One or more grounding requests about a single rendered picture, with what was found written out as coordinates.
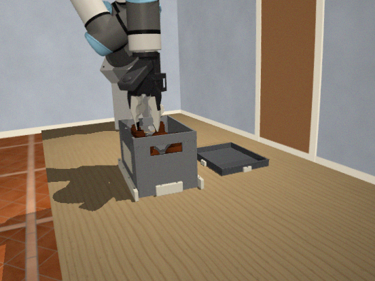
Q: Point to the grey plastic crate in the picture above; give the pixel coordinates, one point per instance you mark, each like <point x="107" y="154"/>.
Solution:
<point x="152" y="170"/>

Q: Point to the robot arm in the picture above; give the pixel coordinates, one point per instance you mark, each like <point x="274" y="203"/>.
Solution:
<point x="113" y="27"/>

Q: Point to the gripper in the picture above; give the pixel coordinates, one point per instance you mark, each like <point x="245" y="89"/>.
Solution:
<point x="148" y="87"/>

